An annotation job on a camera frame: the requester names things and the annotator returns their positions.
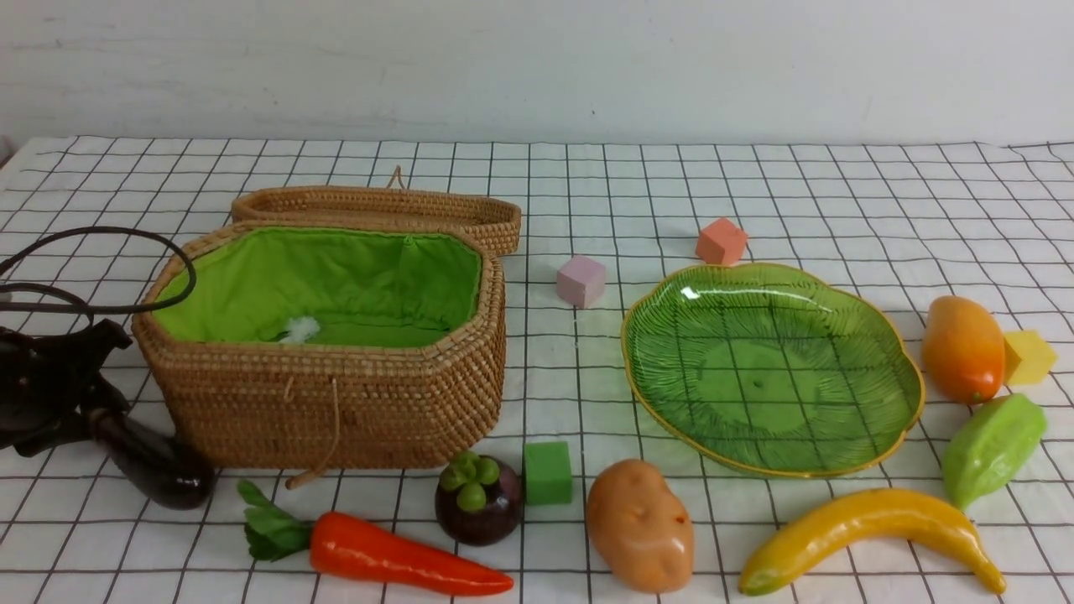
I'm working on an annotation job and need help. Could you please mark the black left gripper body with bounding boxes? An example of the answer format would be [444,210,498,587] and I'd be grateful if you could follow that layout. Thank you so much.
[1,320,132,458]

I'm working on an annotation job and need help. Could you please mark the dark purple eggplant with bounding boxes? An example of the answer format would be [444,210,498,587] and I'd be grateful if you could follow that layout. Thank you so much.
[89,409,217,510]

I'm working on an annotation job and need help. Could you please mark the orange carrot with leaves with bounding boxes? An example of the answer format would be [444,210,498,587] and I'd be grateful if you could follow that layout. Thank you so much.
[237,479,516,596]

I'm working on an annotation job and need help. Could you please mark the purple mangosteen green calyx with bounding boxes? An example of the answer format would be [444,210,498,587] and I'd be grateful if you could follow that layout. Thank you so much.
[435,450,524,547]

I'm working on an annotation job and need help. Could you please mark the brown potato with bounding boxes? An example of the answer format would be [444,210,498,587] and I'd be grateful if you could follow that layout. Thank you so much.
[586,459,695,594]

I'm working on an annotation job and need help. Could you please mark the yellow banana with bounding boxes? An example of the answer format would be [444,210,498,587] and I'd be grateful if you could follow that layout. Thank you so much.
[738,488,1008,596]

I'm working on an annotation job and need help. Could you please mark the orange yellow mango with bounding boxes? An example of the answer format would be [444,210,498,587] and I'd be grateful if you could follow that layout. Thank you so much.
[920,294,1006,405]

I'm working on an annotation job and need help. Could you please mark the light green chayote vegetable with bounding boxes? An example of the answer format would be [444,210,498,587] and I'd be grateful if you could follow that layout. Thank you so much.
[942,393,1048,510]

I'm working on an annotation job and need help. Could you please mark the woven wicker basket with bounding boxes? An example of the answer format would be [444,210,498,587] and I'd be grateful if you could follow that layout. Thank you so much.
[132,221,507,471]

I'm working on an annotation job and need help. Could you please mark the woven wicker basket lid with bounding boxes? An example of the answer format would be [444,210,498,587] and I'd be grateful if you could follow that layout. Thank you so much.
[231,166,522,256]

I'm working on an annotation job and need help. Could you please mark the green foam cube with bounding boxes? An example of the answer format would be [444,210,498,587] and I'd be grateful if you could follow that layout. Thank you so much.
[523,440,574,506]

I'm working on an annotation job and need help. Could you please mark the pink foam cube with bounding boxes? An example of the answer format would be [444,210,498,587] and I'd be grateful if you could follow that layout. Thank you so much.
[556,255,607,310]

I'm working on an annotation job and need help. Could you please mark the orange foam cube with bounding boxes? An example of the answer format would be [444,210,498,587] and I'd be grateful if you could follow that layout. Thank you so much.
[696,217,748,265]

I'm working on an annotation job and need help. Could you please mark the white checkered tablecloth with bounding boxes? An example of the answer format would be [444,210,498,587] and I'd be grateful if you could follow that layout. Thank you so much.
[1,135,1073,603]

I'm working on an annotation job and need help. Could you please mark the green leaf-shaped glass plate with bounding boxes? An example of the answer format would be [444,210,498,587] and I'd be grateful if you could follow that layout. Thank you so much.
[620,263,925,479]

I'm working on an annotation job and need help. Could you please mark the yellow foam cube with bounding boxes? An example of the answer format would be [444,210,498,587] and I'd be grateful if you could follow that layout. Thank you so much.
[1004,330,1058,387]

